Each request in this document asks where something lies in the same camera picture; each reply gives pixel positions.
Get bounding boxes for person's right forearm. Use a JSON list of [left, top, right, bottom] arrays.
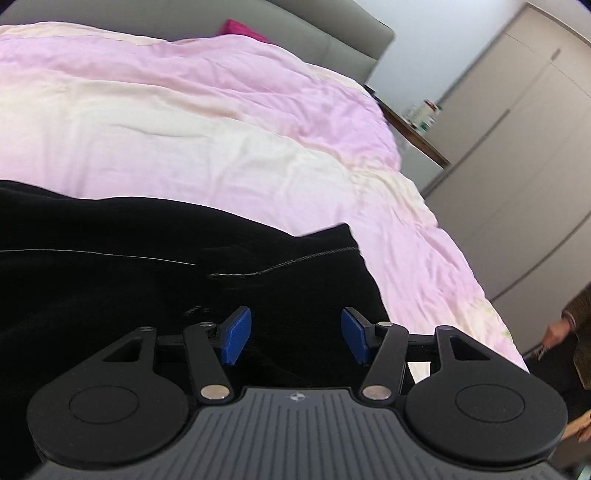
[[560, 282, 591, 334]]

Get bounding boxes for person's right hand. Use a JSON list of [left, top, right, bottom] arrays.
[[545, 318, 578, 347]]

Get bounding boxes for grey upholstered headboard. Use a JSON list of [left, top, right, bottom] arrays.
[[0, 0, 397, 86]]

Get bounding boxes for wooden nightstand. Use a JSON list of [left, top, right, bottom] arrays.
[[375, 98, 451, 169]]

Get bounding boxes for pink and cream blanket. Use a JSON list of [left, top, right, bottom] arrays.
[[0, 22, 528, 384]]

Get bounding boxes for beige wardrobe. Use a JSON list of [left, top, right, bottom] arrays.
[[421, 0, 591, 303]]

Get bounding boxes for white bottle with green label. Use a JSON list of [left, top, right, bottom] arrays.
[[412, 100, 443, 132]]

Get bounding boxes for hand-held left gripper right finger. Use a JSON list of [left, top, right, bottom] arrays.
[[340, 307, 498, 403]]

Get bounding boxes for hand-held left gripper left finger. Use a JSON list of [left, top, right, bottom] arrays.
[[100, 307, 253, 404]]

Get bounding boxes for black pants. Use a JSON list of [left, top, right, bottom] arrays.
[[0, 179, 408, 480]]

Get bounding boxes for person's dark clothing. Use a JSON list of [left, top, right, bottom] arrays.
[[525, 333, 591, 423]]

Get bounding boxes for magenta pillow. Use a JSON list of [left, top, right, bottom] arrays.
[[221, 19, 274, 45]]

